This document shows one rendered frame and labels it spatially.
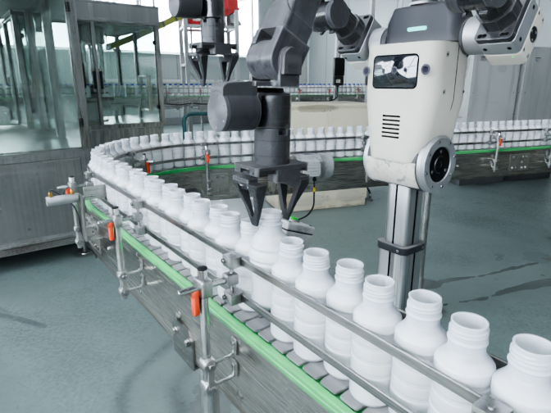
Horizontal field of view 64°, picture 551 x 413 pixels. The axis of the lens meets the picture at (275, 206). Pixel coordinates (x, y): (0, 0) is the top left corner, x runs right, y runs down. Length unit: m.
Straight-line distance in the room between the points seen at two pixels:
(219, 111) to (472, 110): 6.10
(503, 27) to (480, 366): 0.81
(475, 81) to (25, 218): 5.50
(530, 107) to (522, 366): 6.94
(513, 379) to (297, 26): 0.51
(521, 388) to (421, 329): 0.11
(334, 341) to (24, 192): 3.31
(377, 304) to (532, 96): 6.88
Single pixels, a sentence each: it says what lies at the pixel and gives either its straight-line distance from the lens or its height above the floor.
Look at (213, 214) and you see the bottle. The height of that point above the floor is 1.15.
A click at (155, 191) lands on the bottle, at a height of 1.14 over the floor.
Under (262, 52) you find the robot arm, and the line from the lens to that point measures 0.66.
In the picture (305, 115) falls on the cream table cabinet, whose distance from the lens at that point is 4.79.
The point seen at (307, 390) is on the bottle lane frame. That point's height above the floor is 0.99.
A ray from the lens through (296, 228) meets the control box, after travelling 0.91.
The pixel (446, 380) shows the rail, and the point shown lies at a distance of 0.50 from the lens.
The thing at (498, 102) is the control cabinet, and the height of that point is 1.13.
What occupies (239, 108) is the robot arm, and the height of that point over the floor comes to 1.36.
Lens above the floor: 1.40
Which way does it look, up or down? 16 degrees down
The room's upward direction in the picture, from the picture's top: straight up
